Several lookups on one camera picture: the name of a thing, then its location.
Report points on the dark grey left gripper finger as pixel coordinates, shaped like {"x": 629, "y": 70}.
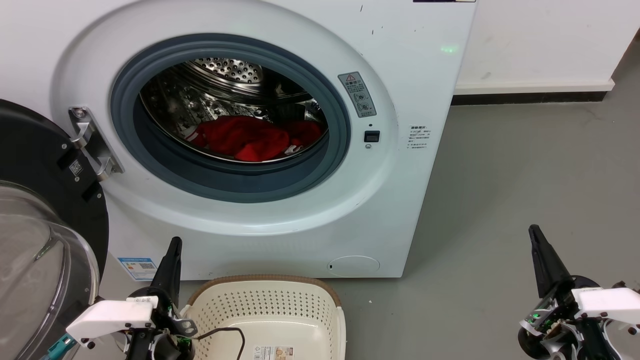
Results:
{"x": 170, "y": 275}

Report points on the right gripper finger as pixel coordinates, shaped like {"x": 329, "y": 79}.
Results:
{"x": 547, "y": 265}

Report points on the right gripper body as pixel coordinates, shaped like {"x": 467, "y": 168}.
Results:
{"x": 555, "y": 325}

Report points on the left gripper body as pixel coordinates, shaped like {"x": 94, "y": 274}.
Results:
{"x": 160, "y": 345}

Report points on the red jersey with number 23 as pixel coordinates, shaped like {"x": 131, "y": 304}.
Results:
{"x": 240, "y": 137}

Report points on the red cloth garment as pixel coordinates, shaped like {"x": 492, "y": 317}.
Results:
{"x": 306, "y": 132}

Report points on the printed product label sticker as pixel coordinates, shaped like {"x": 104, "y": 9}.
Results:
{"x": 272, "y": 353}

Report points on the cream perforated laundry basket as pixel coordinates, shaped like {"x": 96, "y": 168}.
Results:
{"x": 280, "y": 315}

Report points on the black glass washer door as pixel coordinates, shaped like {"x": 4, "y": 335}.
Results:
{"x": 35, "y": 145}

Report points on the stainless steel washing machine drum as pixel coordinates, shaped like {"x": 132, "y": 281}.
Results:
{"x": 220, "y": 80}

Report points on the blue energy label sticker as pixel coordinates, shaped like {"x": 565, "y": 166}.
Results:
{"x": 139, "y": 268}

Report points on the grey rubber door gasket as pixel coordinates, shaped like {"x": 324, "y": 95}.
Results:
{"x": 225, "y": 182}

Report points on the white front-load washing machine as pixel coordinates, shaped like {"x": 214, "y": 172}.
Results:
{"x": 280, "y": 240}

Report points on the QR code door sticker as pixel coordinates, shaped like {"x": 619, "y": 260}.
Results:
{"x": 76, "y": 167}

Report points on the metal door hinge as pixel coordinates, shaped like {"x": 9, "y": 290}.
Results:
{"x": 92, "y": 142}

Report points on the printed text notice sticker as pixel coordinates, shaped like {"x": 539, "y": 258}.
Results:
{"x": 418, "y": 137}

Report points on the round filter access cover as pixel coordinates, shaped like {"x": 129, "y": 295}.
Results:
{"x": 353, "y": 266}

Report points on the black door latch socket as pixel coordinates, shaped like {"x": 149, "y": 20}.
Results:
{"x": 372, "y": 136}

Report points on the grey warning label sticker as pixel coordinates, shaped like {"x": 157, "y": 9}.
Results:
{"x": 357, "y": 95}

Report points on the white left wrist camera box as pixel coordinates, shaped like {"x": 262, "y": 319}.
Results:
{"x": 110, "y": 317}

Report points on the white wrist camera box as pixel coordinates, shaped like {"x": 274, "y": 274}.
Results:
{"x": 110, "y": 317}
{"x": 610, "y": 302}

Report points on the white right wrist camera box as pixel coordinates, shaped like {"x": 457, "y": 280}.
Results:
{"x": 610, "y": 302}

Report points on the white wall baseboard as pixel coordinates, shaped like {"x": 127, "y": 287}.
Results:
{"x": 530, "y": 87}

